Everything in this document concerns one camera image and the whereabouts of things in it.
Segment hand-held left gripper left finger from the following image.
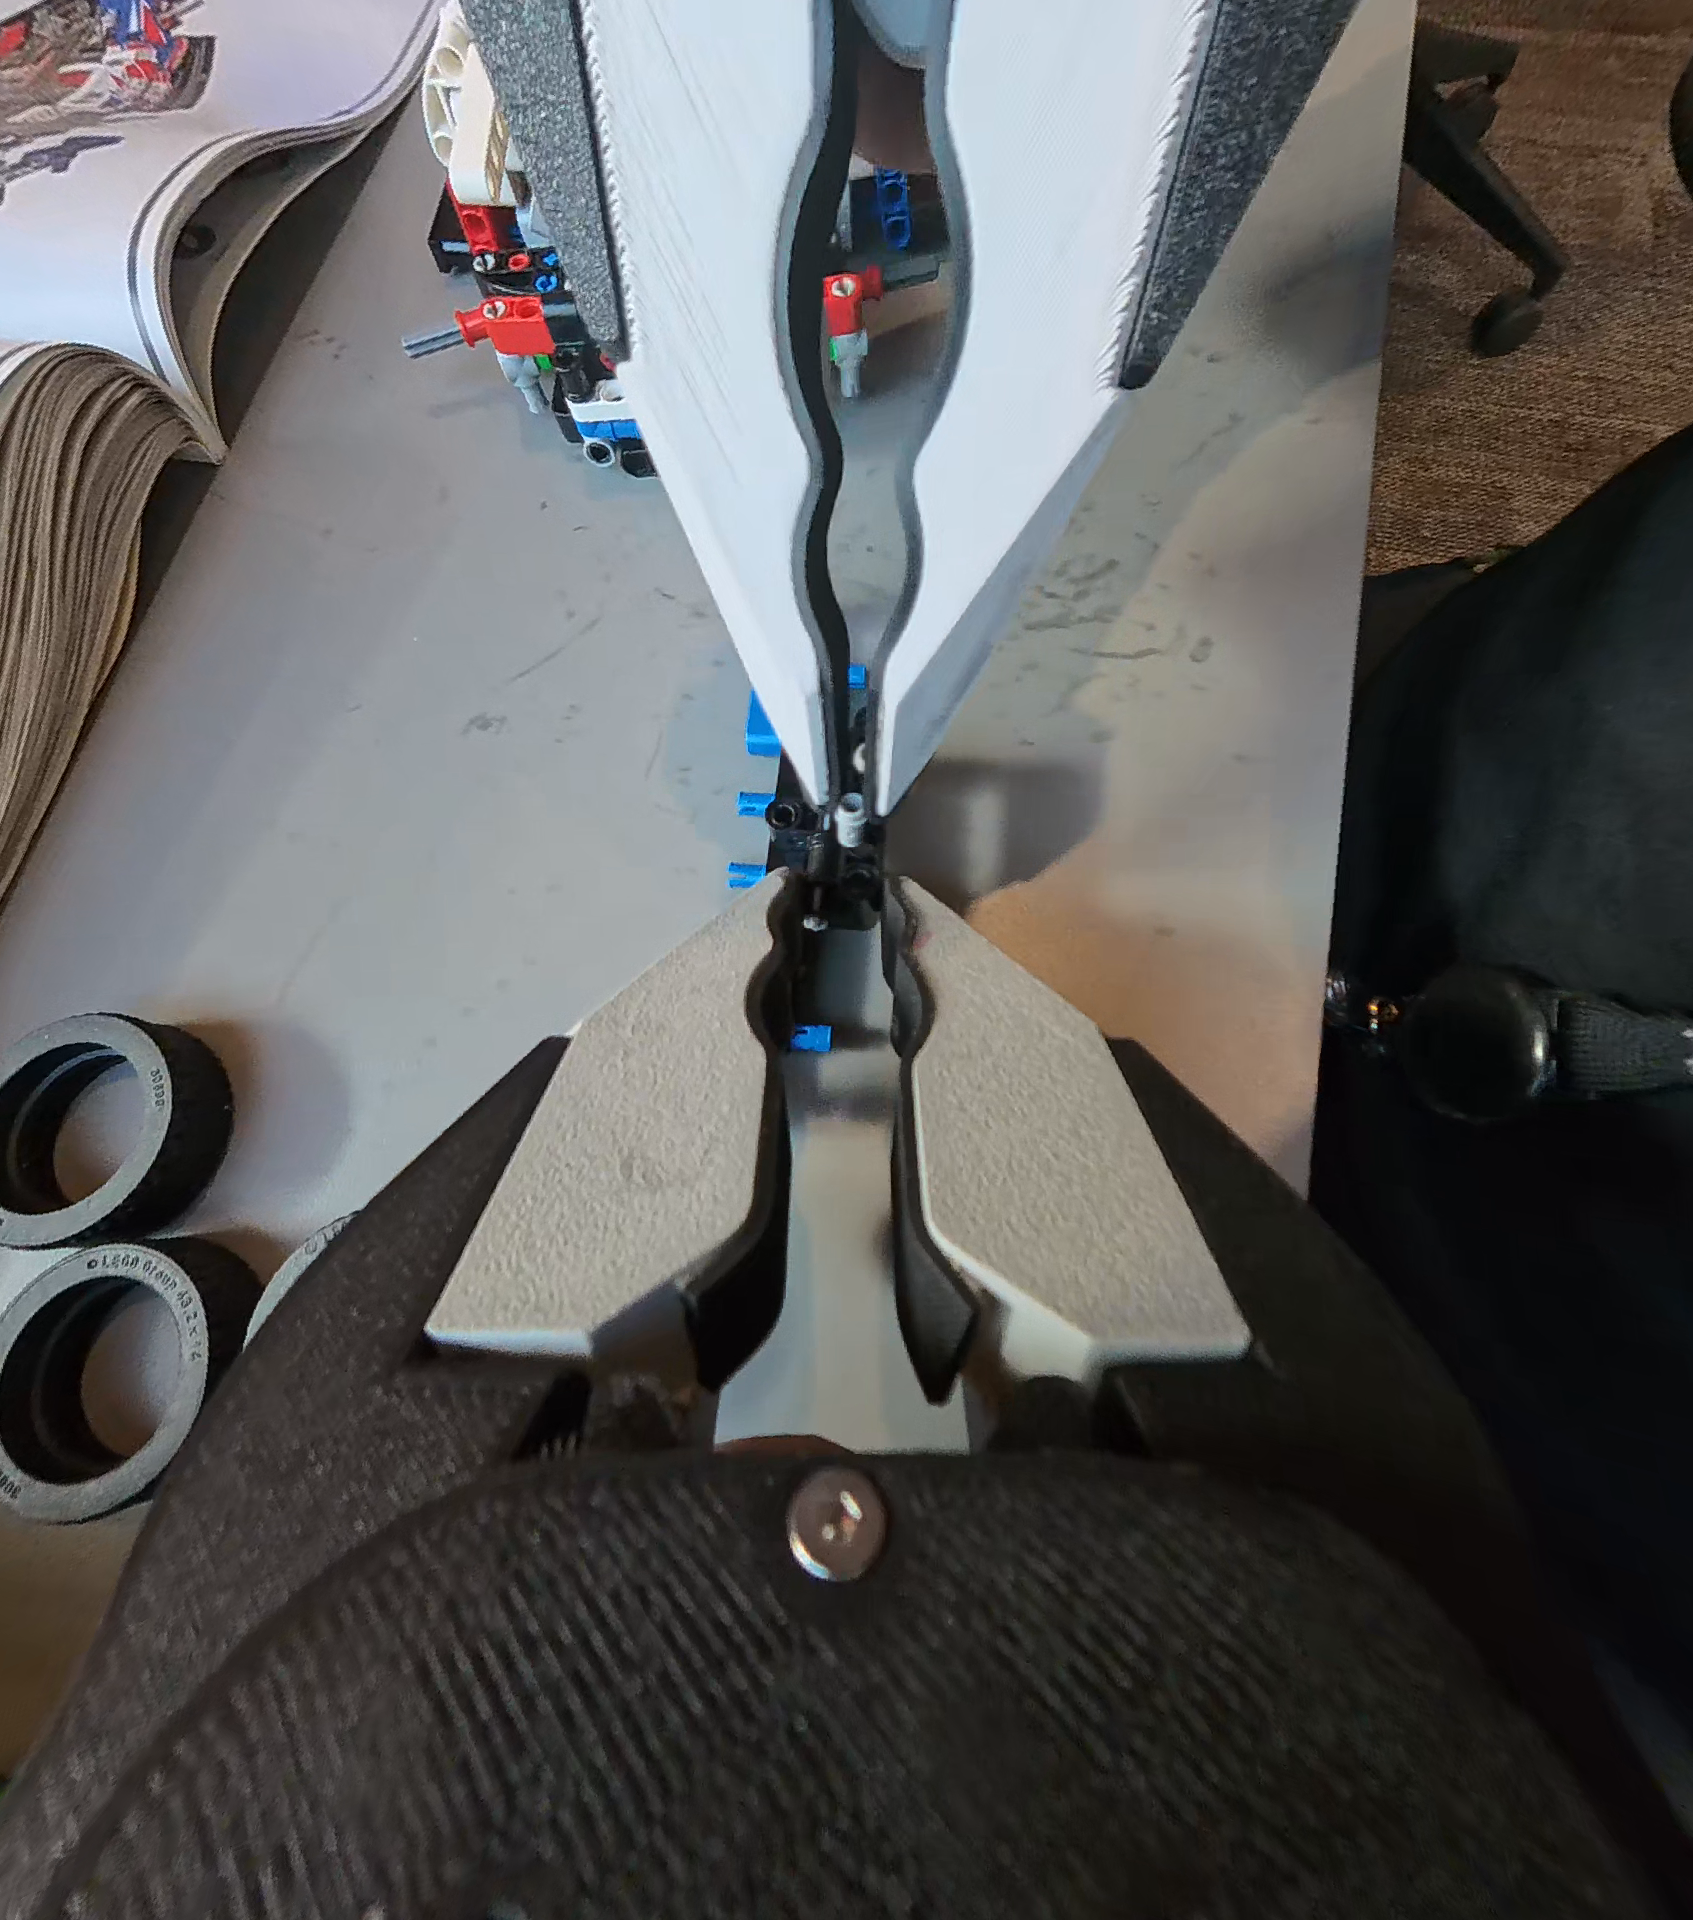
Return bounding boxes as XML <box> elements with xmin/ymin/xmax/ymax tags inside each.
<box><xmin>424</xmin><ymin>876</ymin><xmax>807</xmax><ymax>1389</ymax></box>

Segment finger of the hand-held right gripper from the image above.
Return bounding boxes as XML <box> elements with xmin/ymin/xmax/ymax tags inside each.
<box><xmin>861</xmin><ymin>0</ymin><xmax>1216</xmax><ymax>825</ymax></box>
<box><xmin>572</xmin><ymin>0</ymin><xmax>848</xmax><ymax>812</ymax></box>

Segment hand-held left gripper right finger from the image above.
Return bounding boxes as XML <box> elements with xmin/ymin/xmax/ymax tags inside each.
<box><xmin>889</xmin><ymin>876</ymin><xmax>1257</xmax><ymax>1405</ymax></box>

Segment partly built toy car model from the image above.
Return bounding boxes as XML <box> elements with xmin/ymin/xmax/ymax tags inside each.
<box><xmin>404</xmin><ymin>0</ymin><xmax>968</xmax><ymax>482</ymax></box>

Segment small black red blue assembly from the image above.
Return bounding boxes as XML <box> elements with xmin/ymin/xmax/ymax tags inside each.
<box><xmin>727</xmin><ymin>661</ymin><xmax>885</xmax><ymax>1052</ymax></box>

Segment black office chair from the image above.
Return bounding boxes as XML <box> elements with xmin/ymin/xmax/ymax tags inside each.
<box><xmin>1402</xmin><ymin>0</ymin><xmax>1693</xmax><ymax>358</ymax></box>

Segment thick open instruction booklet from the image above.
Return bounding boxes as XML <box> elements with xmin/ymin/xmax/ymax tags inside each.
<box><xmin>0</xmin><ymin>0</ymin><xmax>490</xmax><ymax>1118</ymax></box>

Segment black lanyard with badge reel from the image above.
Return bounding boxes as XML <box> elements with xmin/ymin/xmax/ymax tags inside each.
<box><xmin>1323</xmin><ymin>964</ymin><xmax>1693</xmax><ymax>1128</ymax></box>

